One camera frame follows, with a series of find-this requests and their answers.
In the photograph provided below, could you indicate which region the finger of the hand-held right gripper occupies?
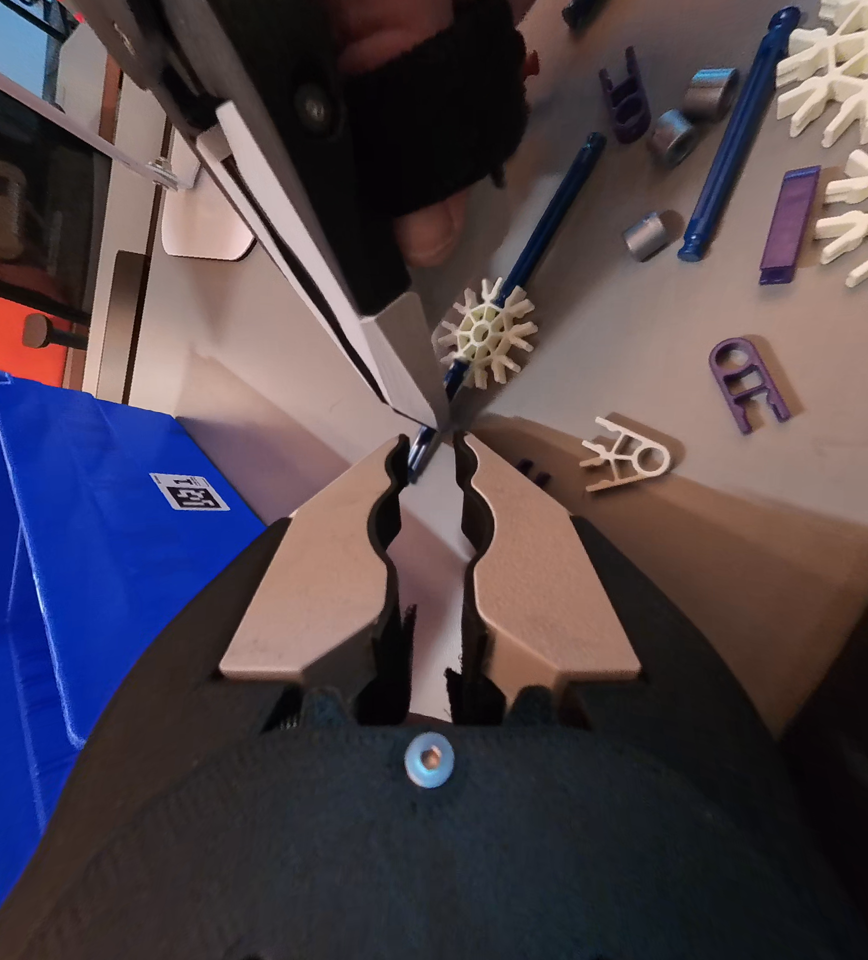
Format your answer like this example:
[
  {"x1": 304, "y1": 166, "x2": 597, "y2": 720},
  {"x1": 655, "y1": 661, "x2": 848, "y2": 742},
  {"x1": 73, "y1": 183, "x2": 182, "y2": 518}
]
[
  {"x1": 215, "y1": 99, "x2": 452, "y2": 432},
  {"x1": 194, "y1": 126, "x2": 399, "y2": 414}
]

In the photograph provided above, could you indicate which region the blue storage bin with tag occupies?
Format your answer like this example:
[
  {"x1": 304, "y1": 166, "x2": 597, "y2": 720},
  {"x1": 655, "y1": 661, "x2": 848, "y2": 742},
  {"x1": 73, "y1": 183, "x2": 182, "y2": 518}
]
[{"x1": 0, "y1": 365, "x2": 269, "y2": 935}]

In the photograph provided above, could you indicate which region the grey toy spacer ring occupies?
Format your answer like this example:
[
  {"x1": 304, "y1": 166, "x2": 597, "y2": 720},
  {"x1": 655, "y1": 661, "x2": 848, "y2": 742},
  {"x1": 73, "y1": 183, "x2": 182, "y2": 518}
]
[
  {"x1": 683, "y1": 67, "x2": 741, "y2": 123},
  {"x1": 647, "y1": 110, "x2": 698, "y2": 168},
  {"x1": 621, "y1": 211, "x2": 668, "y2": 262}
]

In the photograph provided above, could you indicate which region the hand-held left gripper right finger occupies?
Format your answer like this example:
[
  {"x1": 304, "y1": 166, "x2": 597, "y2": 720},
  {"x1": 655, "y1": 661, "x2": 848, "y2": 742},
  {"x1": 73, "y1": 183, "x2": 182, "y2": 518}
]
[{"x1": 454, "y1": 432, "x2": 641, "y2": 711}]

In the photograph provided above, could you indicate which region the person's right hand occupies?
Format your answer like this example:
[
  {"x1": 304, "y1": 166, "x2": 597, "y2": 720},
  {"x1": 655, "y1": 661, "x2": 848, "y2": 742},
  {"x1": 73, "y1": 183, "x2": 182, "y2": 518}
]
[{"x1": 332, "y1": 0, "x2": 473, "y2": 269}]

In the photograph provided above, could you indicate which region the grey fan connector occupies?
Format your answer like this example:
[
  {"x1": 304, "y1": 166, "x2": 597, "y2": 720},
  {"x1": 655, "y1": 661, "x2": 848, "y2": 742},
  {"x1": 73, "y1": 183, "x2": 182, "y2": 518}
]
[{"x1": 580, "y1": 414, "x2": 675, "y2": 494}]

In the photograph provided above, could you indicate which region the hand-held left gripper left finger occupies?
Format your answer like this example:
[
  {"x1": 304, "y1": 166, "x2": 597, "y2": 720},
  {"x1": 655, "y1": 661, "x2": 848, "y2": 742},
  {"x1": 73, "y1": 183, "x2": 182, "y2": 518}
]
[{"x1": 218, "y1": 435, "x2": 411, "y2": 711}]

